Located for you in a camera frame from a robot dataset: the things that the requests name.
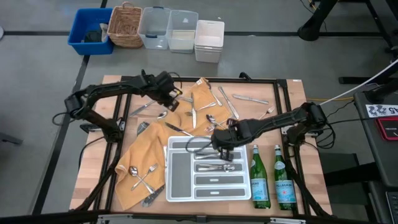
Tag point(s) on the white cutlery organizer tray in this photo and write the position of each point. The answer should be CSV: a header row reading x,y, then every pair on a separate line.
x,y
180,174

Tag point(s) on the wicker basket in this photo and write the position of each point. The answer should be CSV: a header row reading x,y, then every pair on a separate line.
x,y
124,28

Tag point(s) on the white plastic bin stack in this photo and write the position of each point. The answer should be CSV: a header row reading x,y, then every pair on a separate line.
x,y
209,34

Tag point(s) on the clear plastic bin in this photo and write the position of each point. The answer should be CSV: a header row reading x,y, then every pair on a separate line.
x,y
182,37

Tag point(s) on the black keyboard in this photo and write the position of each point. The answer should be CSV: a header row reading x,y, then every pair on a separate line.
x,y
392,208

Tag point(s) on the red-edged black device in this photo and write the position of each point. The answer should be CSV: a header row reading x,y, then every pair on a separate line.
x,y
388,129

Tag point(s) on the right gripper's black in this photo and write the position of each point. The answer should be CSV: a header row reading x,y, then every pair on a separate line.
x,y
230,137

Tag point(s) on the black base bracket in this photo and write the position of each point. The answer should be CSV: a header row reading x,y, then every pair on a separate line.
x,y
90,127

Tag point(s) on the black rig crossbar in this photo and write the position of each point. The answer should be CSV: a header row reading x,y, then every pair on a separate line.
x,y
155,218

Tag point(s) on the black desk base frame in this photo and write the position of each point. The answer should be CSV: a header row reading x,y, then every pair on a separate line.
x,y
357,80

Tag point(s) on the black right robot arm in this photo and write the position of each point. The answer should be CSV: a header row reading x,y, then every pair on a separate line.
x,y
280,119

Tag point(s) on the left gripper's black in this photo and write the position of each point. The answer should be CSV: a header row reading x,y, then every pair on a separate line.
x,y
164,85

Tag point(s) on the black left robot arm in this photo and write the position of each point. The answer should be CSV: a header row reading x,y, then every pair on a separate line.
x,y
102,90

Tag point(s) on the black stand leg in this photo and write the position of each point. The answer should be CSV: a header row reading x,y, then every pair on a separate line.
x,y
311,29

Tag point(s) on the green glass water bottle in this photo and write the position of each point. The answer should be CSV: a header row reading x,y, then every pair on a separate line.
x,y
260,183
284,186

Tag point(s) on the white printed label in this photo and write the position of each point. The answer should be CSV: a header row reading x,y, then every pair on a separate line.
x,y
379,111

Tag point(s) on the silver fork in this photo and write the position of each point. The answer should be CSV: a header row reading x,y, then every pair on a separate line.
x,y
152,169
268,112
217,166
211,127
211,170

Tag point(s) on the blue plastic bin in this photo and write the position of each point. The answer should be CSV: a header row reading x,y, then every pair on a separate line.
x,y
77,31

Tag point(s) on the orange cloth towel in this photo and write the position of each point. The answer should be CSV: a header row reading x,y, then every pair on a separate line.
x,y
149,149

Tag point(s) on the black item in bin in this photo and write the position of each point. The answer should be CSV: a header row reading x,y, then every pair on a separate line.
x,y
92,36

